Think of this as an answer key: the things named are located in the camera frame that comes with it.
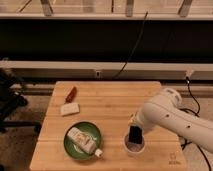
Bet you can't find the green plate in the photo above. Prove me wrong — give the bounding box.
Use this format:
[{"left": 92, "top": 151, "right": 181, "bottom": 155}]
[{"left": 64, "top": 121, "right": 102, "bottom": 161}]

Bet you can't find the black cable on floor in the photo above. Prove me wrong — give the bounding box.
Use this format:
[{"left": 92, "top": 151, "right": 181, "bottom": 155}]
[{"left": 179, "top": 77, "right": 213, "bottom": 171}]

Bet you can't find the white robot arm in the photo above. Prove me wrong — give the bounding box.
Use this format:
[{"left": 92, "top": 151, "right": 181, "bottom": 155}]
[{"left": 129, "top": 88, "right": 213, "bottom": 154}]

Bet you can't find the white tube bottle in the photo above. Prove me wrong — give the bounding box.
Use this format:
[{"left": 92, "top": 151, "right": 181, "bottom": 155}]
[{"left": 68, "top": 127, "right": 103, "bottom": 157}]

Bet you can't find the black office chair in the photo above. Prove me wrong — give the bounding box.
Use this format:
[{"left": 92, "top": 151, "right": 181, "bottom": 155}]
[{"left": 0, "top": 69, "right": 41, "bottom": 133}]

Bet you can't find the brown red marker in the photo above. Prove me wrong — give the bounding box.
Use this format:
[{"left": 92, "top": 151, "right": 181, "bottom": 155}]
[{"left": 65, "top": 87, "right": 77, "bottom": 103}]

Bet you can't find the black hanging cable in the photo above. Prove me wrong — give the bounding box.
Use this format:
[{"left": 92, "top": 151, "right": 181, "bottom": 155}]
[{"left": 112, "top": 11, "right": 150, "bottom": 80}]

